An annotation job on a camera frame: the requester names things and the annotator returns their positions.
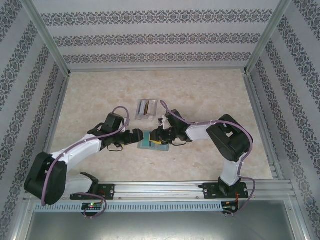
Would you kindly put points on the blue credit card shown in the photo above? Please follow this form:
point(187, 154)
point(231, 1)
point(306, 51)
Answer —
point(145, 140)

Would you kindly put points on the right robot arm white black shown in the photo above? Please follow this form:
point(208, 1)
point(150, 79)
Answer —
point(200, 130)

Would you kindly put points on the grey metal sheet panel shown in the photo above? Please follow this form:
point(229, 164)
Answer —
point(160, 225)

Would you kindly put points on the black credit card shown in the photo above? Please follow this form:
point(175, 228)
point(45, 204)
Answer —
point(146, 108)

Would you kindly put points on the gold credit card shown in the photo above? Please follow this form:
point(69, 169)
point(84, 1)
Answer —
point(149, 107)

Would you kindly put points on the clear acrylic card box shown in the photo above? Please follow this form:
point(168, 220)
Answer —
point(146, 117)

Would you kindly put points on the left controller circuit board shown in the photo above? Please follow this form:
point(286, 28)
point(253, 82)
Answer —
point(92, 205)

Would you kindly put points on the controller circuit board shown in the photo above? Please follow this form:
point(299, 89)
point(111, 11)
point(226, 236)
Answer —
point(230, 208)
point(92, 205)

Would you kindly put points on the aluminium mounting rail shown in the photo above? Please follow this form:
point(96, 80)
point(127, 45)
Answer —
point(157, 190)

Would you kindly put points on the green card holder wallet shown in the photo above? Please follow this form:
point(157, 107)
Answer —
point(162, 148)

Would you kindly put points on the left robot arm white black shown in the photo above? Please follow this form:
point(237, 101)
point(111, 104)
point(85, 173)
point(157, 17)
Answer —
point(80, 147)

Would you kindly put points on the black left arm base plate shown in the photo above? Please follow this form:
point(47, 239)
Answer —
point(110, 191)

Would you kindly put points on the aluminium frame post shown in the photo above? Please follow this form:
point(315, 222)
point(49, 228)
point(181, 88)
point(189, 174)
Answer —
point(42, 32)
point(268, 35)

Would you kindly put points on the right controller circuit board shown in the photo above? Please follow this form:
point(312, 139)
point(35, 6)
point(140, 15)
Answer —
point(230, 208)

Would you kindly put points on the aluminium side rail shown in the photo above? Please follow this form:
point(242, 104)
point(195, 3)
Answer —
point(53, 120)
point(262, 125)

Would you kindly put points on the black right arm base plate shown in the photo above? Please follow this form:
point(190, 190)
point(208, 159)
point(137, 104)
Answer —
point(210, 191)

